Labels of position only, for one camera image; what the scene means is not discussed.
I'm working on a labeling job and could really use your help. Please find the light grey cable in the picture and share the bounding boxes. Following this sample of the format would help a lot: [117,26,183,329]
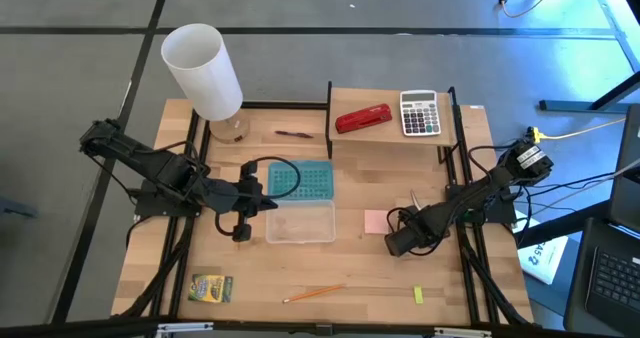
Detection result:
[544,160,640,209]

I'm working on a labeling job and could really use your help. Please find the black side desk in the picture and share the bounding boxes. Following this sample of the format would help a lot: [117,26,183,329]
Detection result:
[514,200,640,338]

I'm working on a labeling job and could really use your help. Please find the dark grey furniture foot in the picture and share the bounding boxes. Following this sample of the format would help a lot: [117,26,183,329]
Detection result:
[0,195,39,220]

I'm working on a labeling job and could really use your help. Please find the black laptop with keyboard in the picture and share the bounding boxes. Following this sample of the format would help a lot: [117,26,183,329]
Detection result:
[563,216,640,335]

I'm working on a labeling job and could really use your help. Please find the silver aluminium bracket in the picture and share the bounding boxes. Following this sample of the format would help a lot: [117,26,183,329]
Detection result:
[433,327,494,338]
[157,321,215,335]

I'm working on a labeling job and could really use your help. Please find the yellow green crayon box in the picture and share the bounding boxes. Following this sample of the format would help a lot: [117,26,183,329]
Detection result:
[187,273,235,304]

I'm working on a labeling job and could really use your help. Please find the white cylinder table lamp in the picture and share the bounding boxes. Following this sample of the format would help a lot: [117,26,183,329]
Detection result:
[160,22,251,145]

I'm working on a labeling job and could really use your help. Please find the white printed booklet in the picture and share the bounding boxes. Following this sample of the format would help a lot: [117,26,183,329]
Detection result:
[514,210,570,286]

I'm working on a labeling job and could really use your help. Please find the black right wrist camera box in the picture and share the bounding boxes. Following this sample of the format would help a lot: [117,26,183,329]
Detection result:
[383,226,420,258]

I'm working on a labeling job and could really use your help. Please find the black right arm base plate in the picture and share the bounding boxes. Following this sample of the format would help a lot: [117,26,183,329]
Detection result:
[446,182,517,225]

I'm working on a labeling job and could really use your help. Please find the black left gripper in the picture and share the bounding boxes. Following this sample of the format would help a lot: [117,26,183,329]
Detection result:
[219,176,279,219]

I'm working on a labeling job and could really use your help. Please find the black metal table frame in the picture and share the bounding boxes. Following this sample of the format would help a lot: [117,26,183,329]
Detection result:
[112,97,536,338]

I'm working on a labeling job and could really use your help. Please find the purple pen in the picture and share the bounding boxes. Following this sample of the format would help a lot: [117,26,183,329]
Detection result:
[274,129,315,140]

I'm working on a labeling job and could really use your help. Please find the teal pencil box lid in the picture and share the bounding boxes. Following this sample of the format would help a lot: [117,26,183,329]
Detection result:
[267,159,335,202]

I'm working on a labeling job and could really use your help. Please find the black floor cables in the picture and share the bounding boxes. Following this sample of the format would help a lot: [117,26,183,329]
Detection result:
[467,137,621,249]

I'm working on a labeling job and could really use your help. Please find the pink sticky note pad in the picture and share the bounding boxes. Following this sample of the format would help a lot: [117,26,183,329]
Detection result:
[363,208,391,236]

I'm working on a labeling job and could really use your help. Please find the yellow extension cord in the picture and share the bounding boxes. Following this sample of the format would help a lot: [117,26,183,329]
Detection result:
[528,117,627,144]

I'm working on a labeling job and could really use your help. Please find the red stapler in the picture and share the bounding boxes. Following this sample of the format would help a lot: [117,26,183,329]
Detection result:
[334,102,394,135]

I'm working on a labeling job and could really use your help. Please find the dark metal desk frame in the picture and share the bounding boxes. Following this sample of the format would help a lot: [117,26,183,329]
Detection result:
[538,0,640,114]

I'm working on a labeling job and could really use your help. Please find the clear plastic pencil box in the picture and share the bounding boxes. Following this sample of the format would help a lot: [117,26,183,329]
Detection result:
[264,199,337,245]

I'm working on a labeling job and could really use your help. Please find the black left camera cable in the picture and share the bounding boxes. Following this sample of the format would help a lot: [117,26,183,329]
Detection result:
[249,155,303,201]

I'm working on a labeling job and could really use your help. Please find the white desk calculator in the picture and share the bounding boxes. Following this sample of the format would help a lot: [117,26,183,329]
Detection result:
[399,89,443,138]

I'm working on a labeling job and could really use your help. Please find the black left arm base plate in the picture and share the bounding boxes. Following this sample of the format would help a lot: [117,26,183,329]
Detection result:
[133,177,204,220]

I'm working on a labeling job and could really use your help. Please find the dark grey laptop lid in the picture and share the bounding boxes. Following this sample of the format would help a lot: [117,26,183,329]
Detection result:
[607,102,640,234]

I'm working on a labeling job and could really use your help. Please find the orange pencil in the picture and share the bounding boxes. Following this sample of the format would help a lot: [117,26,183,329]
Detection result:
[281,283,347,305]

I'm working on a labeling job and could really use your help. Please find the wooden shelf with black legs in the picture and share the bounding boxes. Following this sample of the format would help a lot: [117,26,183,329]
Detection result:
[325,80,460,165]

